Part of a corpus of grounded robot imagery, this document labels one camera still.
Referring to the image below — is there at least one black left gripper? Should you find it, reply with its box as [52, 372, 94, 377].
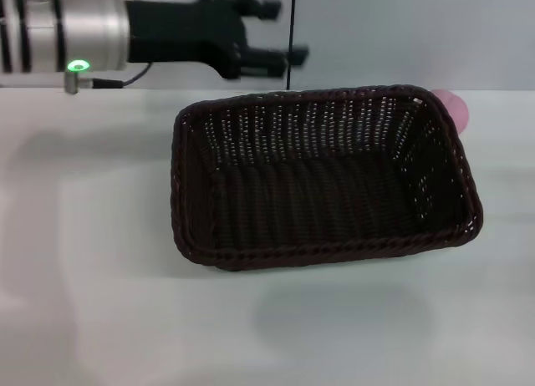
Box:
[126, 0, 310, 81]

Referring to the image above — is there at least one dark brown woven basket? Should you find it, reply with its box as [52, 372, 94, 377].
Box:
[169, 84, 485, 273]

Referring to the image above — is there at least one pink peach toy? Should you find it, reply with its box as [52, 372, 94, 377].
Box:
[430, 89, 470, 135]

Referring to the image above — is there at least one black vertical wall strip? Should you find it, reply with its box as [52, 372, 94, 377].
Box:
[286, 0, 298, 91]

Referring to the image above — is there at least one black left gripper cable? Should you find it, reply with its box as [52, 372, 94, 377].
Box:
[92, 63, 152, 89]

